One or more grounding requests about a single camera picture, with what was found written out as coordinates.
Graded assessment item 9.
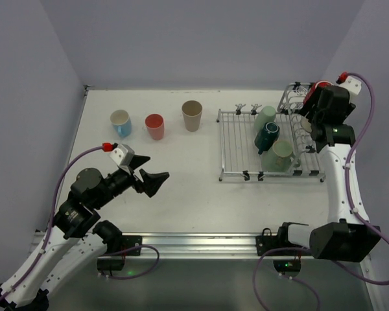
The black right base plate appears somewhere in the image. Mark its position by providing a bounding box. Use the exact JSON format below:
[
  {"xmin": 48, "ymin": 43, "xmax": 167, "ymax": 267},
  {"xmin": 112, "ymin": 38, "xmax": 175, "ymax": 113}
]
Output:
[{"xmin": 255, "ymin": 226, "xmax": 303, "ymax": 256}]

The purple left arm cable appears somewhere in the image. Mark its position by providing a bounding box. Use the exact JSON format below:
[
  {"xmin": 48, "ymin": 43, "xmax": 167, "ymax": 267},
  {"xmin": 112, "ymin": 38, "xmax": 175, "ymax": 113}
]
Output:
[{"xmin": 0, "ymin": 142, "xmax": 159, "ymax": 307}]

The metal wire dish rack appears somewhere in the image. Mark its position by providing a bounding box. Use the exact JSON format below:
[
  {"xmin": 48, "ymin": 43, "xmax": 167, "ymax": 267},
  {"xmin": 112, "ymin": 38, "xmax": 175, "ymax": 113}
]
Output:
[{"xmin": 217, "ymin": 82, "xmax": 325, "ymax": 182}]

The light blue mug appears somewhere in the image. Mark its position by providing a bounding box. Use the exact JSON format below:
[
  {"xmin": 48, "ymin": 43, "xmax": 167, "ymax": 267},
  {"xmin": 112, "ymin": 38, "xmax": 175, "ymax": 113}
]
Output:
[{"xmin": 110, "ymin": 109, "xmax": 132, "ymax": 138}]

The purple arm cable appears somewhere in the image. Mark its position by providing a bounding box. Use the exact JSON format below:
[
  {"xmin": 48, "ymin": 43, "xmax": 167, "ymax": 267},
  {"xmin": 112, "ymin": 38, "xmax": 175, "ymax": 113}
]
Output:
[
  {"xmin": 252, "ymin": 71, "xmax": 389, "ymax": 311},
  {"xmin": 0, "ymin": 142, "xmax": 159, "ymax": 307}
]

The aluminium rail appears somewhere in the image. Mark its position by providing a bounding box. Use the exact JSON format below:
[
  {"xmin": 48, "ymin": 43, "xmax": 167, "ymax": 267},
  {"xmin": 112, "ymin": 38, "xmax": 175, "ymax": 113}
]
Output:
[{"xmin": 139, "ymin": 233, "xmax": 258, "ymax": 260}]

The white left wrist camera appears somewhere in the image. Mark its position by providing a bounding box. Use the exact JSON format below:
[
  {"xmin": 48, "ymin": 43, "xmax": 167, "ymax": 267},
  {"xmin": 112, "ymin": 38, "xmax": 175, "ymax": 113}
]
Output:
[{"xmin": 109, "ymin": 144, "xmax": 135, "ymax": 169}]

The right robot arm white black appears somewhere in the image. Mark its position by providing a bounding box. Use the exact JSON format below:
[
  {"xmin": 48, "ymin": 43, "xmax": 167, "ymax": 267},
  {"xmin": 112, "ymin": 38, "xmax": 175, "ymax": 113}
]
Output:
[{"xmin": 279, "ymin": 85, "xmax": 380, "ymax": 262}]

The light green cup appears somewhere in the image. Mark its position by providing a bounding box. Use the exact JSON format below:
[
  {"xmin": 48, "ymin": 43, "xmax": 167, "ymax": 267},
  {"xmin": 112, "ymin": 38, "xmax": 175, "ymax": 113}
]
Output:
[{"xmin": 253, "ymin": 106, "xmax": 276, "ymax": 132}]

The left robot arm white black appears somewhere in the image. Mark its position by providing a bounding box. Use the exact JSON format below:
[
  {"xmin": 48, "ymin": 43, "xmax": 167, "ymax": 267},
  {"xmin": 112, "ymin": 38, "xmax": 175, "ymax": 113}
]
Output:
[{"xmin": 0, "ymin": 168, "xmax": 170, "ymax": 310}]

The pink cup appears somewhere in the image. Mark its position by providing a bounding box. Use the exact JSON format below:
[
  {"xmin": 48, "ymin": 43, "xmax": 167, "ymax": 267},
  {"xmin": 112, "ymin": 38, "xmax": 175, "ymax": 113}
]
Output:
[{"xmin": 145, "ymin": 114, "xmax": 165, "ymax": 141}]

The cream brown mug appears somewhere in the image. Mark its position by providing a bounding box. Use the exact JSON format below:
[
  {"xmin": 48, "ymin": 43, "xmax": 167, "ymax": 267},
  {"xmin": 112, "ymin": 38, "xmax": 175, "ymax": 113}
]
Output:
[{"xmin": 300, "ymin": 117, "xmax": 312, "ymax": 133}]

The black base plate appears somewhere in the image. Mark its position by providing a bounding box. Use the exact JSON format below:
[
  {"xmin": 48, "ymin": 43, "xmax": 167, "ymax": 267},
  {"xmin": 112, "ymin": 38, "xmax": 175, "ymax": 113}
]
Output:
[
  {"xmin": 119, "ymin": 235, "xmax": 143, "ymax": 257},
  {"xmin": 255, "ymin": 226, "xmax": 303, "ymax": 256}
]

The red mug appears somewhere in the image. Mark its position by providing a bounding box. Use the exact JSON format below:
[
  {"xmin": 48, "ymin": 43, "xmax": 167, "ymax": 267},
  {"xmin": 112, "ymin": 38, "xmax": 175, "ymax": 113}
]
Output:
[{"xmin": 303, "ymin": 80, "xmax": 331, "ymax": 106}]

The dark teal mug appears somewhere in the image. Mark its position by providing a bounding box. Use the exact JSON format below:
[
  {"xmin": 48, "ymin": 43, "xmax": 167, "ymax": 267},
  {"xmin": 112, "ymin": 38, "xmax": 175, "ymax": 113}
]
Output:
[{"xmin": 254, "ymin": 122, "xmax": 280, "ymax": 155}]

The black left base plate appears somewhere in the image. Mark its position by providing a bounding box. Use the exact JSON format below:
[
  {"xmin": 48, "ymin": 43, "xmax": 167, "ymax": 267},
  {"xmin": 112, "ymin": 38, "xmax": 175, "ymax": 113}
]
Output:
[{"xmin": 119, "ymin": 235, "xmax": 143, "ymax": 257}]

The pale green mug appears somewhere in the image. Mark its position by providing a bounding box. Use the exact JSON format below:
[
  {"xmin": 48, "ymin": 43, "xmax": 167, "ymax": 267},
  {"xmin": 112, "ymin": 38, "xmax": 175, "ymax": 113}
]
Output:
[{"xmin": 261, "ymin": 140, "xmax": 301, "ymax": 173}]

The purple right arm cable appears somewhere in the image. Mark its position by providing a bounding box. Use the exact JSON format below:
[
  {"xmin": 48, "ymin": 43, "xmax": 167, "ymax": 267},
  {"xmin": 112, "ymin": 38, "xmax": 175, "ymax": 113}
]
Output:
[{"xmin": 252, "ymin": 71, "xmax": 389, "ymax": 311}]

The beige tall cup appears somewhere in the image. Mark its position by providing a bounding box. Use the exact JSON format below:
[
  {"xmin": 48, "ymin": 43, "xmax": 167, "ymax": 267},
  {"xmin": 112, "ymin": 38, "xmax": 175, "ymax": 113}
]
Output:
[{"xmin": 182, "ymin": 100, "xmax": 202, "ymax": 132}]

